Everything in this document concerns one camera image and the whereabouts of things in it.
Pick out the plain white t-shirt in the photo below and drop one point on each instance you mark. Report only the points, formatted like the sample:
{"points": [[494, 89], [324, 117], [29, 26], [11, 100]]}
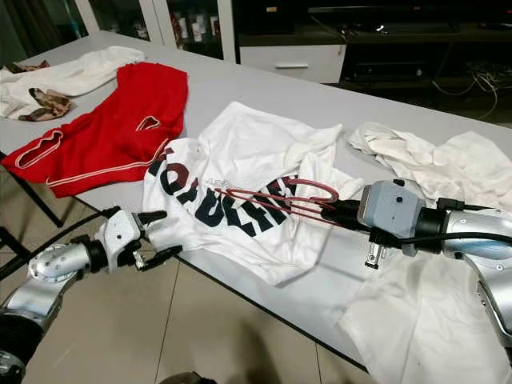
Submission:
{"points": [[448, 160]]}

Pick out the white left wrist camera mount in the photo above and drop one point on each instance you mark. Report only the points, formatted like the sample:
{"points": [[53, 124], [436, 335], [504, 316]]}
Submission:
{"points": [[118, 236]]}

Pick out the red plastic clothes hanger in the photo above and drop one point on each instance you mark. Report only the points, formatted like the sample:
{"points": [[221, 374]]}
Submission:
{"points": [[316, 181]]}

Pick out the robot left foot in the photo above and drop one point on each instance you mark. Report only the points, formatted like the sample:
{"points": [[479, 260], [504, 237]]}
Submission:
{"points": [[188, 378]]}

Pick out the dark TV stand white drawers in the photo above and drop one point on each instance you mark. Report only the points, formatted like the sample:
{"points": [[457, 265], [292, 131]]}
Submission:
{"points": [[288, 64]]}

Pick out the white glass door cabinet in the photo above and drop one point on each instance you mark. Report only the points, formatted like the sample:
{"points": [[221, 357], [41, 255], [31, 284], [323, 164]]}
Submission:
{"points": [[226, 24]]}

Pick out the grey table black legs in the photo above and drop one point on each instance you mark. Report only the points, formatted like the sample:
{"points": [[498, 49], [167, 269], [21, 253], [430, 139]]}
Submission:
{"points": [[288, 88]]}

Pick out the white t-shirt black lettering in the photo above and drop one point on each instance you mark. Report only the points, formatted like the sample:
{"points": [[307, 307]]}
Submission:
{"points": [[248, 144]]}

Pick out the cream garment brown patterned trim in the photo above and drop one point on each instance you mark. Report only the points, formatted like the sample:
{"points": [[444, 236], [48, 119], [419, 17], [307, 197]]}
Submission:
{"points": [[80, 76]]}

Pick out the red garment white trim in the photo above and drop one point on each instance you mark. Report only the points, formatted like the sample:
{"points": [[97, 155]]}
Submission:
{"points": [[112, 128]]}

